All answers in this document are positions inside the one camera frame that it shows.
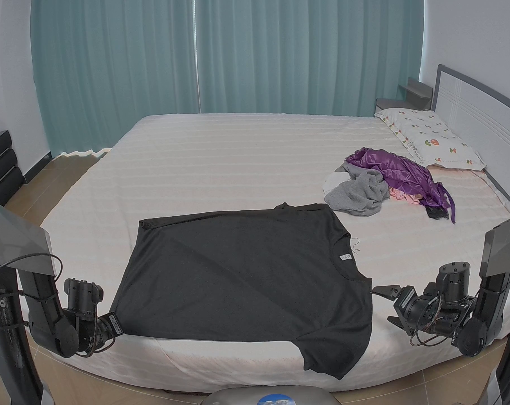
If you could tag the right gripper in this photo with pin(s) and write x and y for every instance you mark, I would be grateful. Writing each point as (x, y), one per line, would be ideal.
(419, 312)

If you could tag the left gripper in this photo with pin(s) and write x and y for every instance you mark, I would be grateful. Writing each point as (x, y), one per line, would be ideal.
(109, 329)

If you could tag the black T-shirt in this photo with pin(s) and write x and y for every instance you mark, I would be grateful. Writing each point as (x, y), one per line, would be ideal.
(238, 276)

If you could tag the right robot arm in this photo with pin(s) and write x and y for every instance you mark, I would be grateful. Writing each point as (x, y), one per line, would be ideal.
(470, 336)

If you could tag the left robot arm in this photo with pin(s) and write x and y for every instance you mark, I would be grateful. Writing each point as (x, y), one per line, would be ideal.
(39, 306)

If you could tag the bed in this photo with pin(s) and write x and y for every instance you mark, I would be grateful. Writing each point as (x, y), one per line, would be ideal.
(238, 163)

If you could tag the black lace garment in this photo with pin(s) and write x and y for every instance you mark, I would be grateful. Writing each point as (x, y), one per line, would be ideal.
(436, 214)

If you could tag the pink garment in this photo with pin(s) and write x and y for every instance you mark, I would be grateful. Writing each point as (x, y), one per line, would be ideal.
(400, 195)

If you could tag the grey garment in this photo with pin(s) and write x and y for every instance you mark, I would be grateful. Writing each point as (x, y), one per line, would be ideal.
(356, 196)

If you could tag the white garment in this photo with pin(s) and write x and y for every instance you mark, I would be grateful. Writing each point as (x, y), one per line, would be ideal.
(333, 182)

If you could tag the purple satin garment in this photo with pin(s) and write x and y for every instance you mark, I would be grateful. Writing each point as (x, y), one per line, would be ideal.
(390, 165)

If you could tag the white printed pillow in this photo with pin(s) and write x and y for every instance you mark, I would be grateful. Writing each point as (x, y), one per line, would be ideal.
(428, 135)

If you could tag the grey bedside table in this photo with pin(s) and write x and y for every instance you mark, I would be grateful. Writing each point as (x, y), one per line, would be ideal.
(417, 89)

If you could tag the blue-green curtain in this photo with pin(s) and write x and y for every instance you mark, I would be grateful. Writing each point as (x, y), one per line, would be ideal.
(111, 57)
(301, 44)

